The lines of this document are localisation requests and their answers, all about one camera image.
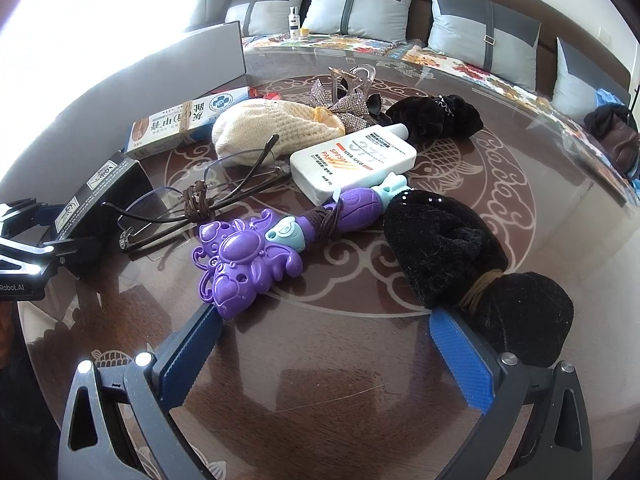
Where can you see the white sunscreen bottle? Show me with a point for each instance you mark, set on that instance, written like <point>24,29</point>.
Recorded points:
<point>350,165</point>

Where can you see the black cardboard box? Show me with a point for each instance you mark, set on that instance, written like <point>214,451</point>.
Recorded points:
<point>105,185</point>

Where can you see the sparkly bow hair clip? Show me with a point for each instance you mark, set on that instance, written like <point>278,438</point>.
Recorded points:
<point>345,110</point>

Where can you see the red wrapped candy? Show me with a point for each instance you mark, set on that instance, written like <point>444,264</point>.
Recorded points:
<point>270,96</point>

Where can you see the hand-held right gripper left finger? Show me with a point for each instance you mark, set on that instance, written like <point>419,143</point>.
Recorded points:
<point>190,350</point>

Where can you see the grey two-tone pillow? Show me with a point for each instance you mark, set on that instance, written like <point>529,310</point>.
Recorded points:
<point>355,5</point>
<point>480,35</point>
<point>580,80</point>
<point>265,7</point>

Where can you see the purple plastic toy wand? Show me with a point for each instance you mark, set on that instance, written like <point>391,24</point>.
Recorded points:
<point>240,260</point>

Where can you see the rimless eyeglasses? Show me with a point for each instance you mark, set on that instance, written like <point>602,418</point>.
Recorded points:
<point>126,242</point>

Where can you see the floral sofa blanket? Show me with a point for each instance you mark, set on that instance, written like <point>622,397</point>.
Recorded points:
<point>500,72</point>

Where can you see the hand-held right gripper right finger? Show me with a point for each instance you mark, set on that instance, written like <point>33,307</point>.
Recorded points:
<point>462,360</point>

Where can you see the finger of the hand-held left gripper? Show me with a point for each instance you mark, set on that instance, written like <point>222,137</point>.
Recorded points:
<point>50,254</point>
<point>47,217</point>

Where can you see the cream knitted pouch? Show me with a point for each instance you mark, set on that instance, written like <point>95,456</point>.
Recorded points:
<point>260,130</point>

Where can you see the white medicine box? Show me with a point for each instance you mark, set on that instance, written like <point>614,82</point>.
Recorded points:
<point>165,130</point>

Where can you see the small white bottle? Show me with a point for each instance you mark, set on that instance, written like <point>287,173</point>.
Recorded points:
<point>294,22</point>

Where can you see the black velvet pouch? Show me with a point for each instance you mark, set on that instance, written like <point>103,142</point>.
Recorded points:
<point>440,255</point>

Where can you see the grey storage box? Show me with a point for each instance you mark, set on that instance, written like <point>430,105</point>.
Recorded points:
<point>200,65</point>

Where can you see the black velvet scrunchie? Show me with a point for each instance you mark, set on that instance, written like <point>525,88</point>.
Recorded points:
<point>440,120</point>

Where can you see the clear hair claw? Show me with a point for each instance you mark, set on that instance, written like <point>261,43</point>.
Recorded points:
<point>367,77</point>

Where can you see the blue cloth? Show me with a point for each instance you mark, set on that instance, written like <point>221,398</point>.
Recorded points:
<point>606,99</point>

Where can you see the tan rubber band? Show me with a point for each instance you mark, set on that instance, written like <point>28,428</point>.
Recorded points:
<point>480,287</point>

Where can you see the brown patterned glass desktop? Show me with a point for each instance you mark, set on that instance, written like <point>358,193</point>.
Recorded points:
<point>325,385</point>

